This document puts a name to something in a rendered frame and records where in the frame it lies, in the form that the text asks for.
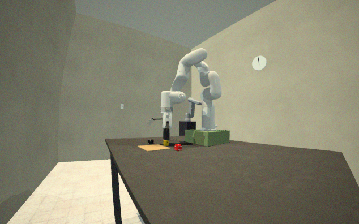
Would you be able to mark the tan flat mat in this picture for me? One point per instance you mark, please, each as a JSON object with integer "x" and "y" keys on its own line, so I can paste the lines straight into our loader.
{"x": 155, "y": 147}

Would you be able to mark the red die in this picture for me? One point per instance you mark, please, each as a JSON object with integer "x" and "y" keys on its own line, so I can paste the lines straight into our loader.
{"x": 177, "y": 147}

